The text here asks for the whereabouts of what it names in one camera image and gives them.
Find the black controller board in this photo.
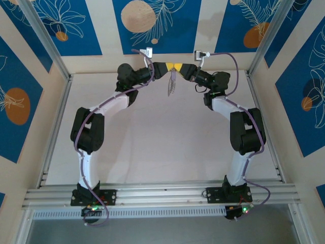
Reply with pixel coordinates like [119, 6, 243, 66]
[81, 205, 104, 218]
[224, 204, 254, 221]

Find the grey metal sheet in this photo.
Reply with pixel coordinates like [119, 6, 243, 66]
[25, 204, 299, 244]

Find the thin black cable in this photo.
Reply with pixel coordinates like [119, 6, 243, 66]
[194, 82, 208, 94]

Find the purple cable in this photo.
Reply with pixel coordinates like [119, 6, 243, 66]
[209, 52, 270, 221]
[75, 49, 155, 228]

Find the aluminium side rail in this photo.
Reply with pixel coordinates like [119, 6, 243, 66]
[37, 75, 74, 189]
[244, 71, 287, 183]

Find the aluminium corner post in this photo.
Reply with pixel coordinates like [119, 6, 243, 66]
[246, 0, 293, 77]
[19, 0, 73, 81]

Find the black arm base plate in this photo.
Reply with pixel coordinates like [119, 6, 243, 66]
[206, 187, 253, 204]
[70, 188, 118, 207]

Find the aluminium cross rail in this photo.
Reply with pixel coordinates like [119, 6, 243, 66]
[21, 180, 302, 210]

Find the grey slotted cable duct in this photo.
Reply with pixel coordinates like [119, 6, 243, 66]
[31, 206, 227, 220]

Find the aluminium frame bar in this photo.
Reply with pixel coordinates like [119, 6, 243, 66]
[14, 209, 34, 244]
[288, 203, 314, 244]

